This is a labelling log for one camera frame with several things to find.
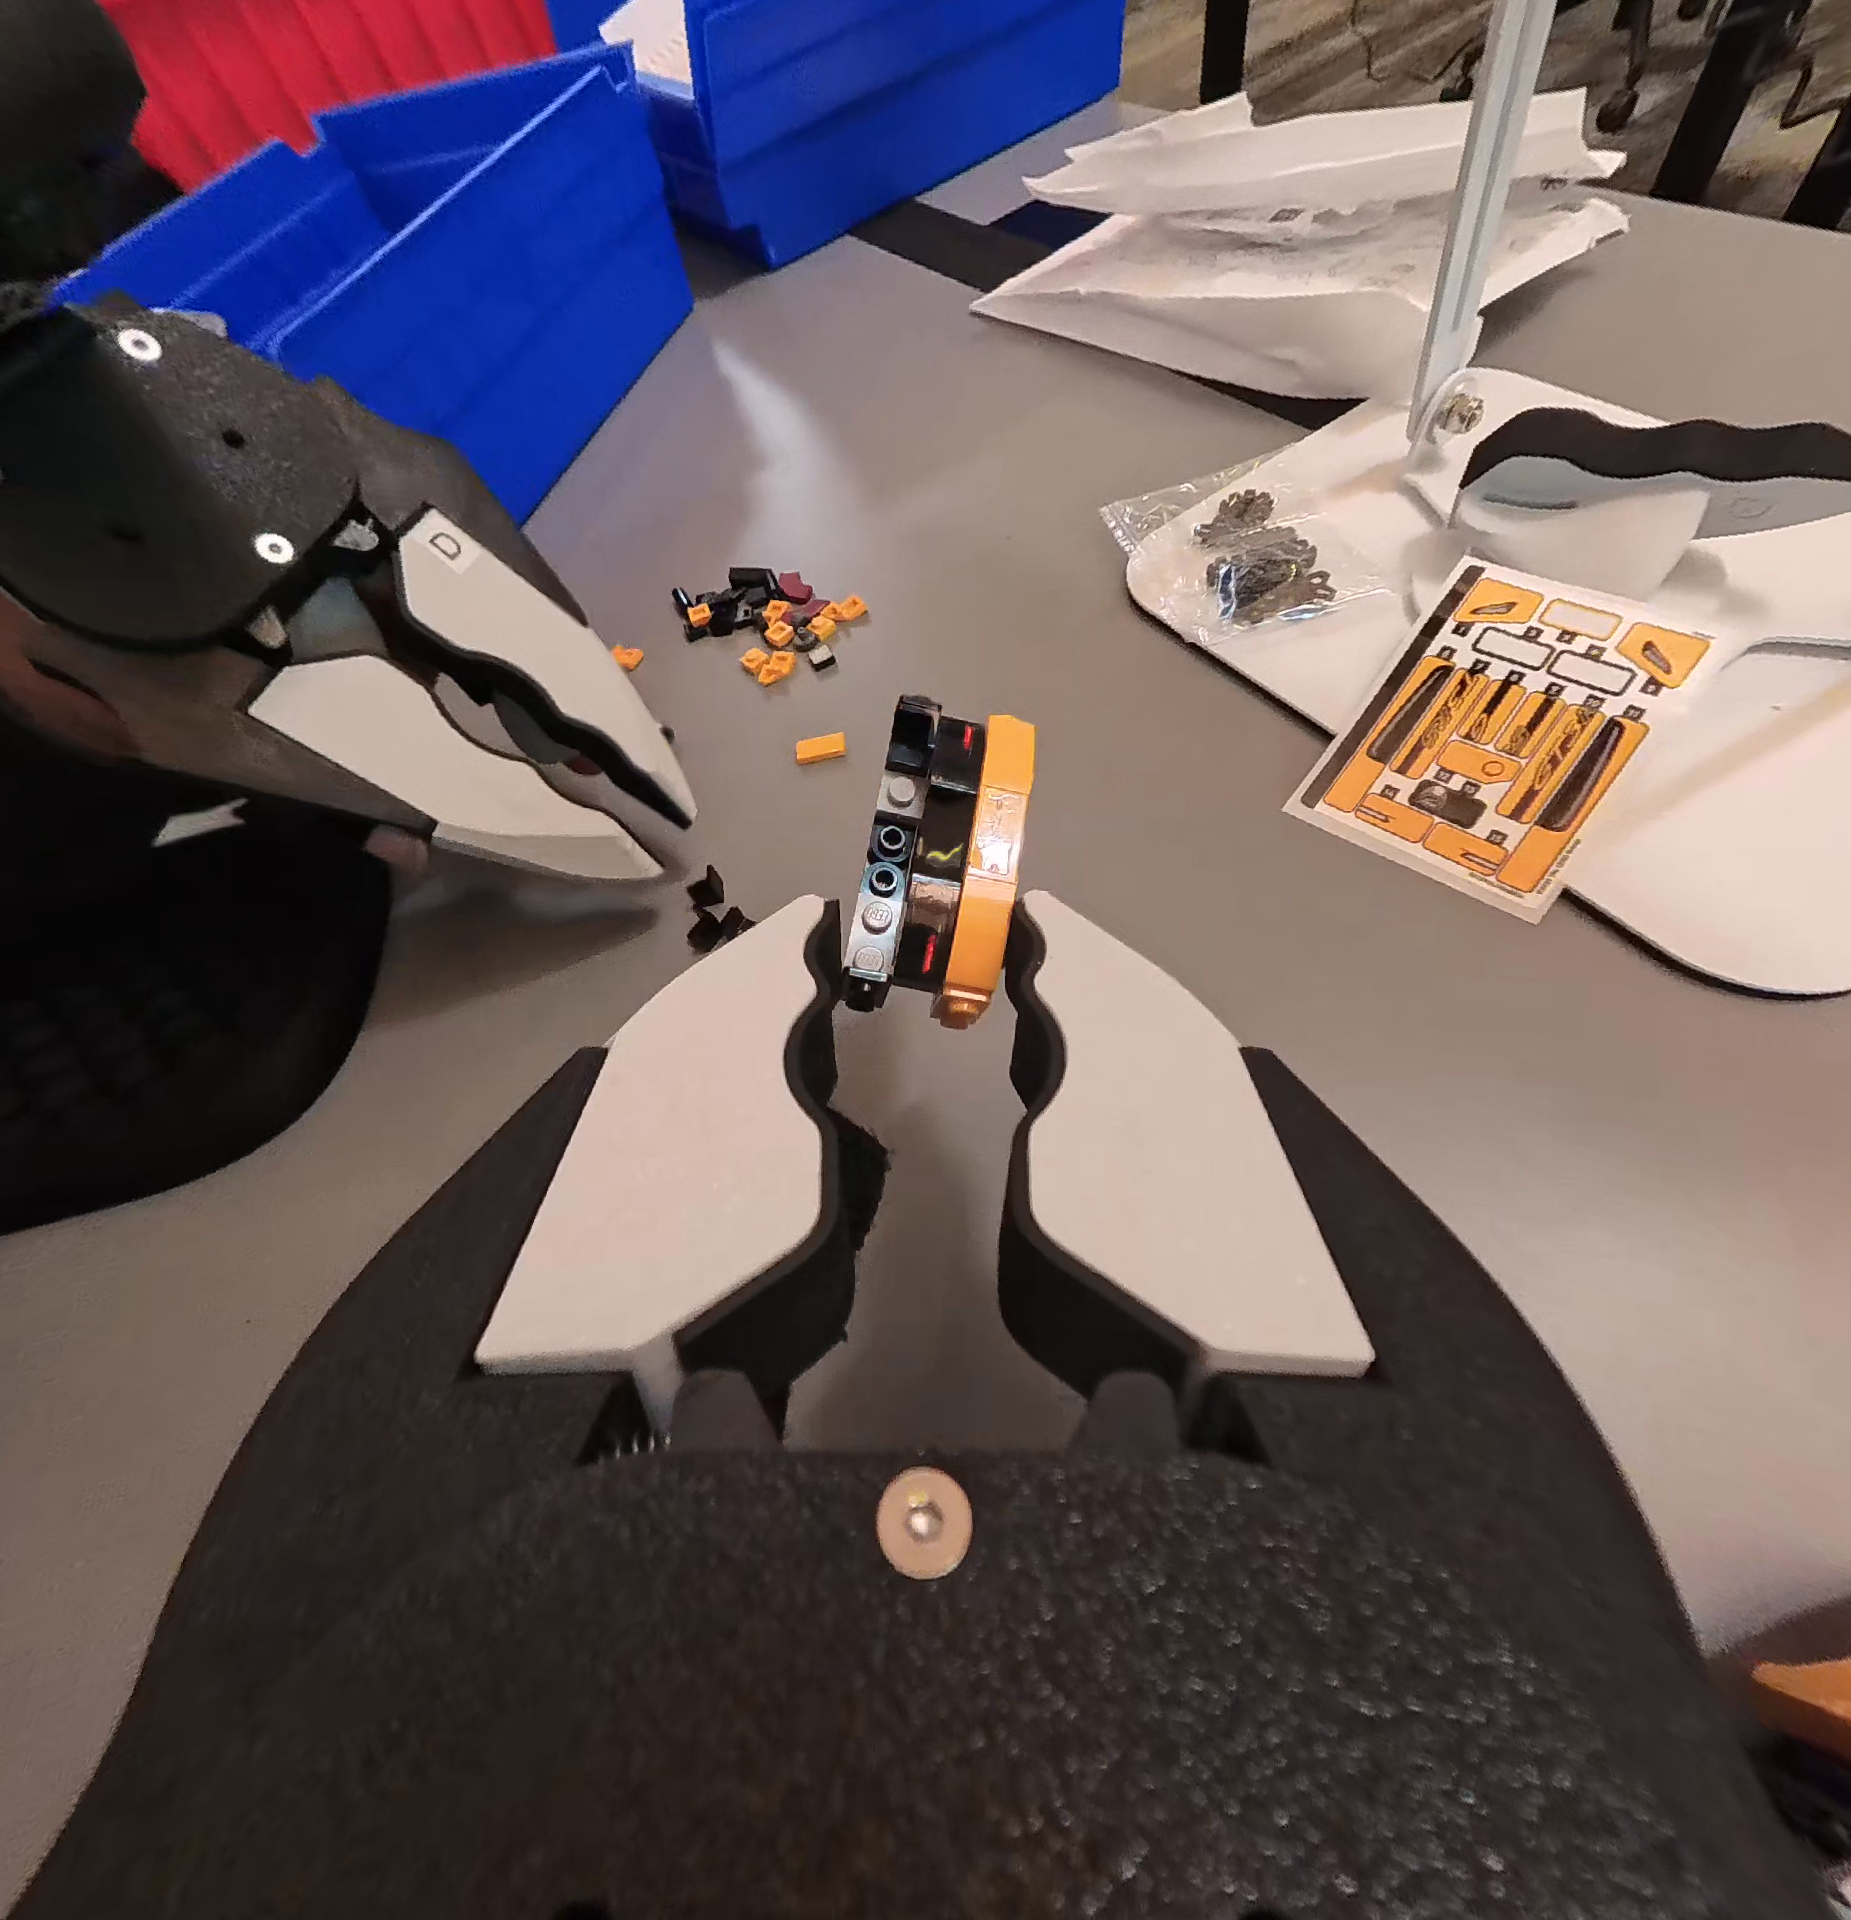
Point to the orange and black lego assembly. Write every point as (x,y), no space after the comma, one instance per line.
(940,857)

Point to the black office chair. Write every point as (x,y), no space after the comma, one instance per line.
(1698,91)

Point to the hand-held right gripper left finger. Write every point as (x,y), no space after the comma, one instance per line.
(671,1185)

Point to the pile of small lego pieces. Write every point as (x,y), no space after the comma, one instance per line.
(767,622)

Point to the lego set box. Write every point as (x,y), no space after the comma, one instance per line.
(1825,1702)

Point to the clear bag of black parts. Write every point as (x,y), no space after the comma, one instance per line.
(1263,563)

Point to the lego sticker sheet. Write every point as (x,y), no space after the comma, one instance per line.
(1511,736)

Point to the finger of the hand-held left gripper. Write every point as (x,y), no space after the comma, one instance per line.
(386,736)
(521,632)

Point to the small black lego piece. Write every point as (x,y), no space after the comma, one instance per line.
(714,909)

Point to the red storage bin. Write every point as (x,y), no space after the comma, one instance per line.
(295,61)

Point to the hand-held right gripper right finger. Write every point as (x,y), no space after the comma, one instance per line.
(1166,1185)

